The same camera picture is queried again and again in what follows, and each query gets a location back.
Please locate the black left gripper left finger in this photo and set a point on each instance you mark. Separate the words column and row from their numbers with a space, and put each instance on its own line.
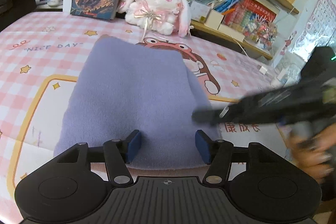
column 117, row 154

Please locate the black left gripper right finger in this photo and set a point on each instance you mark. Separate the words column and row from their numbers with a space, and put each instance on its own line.
column 217, row 155

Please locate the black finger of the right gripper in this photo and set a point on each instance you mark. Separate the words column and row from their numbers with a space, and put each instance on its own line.
column 210, row 116

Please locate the purple and pink knit sweater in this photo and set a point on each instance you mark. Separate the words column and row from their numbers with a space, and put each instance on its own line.
column 125, row 87

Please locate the person's right hand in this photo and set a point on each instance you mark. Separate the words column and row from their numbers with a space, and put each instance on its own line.
column 313, row 160

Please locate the white pink plush bunny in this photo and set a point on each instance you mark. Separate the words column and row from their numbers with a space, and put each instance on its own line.
column 162, row 16

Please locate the pink checkered cartoon tablecloth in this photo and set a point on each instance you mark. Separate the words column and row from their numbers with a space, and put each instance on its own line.
column 42, row 55

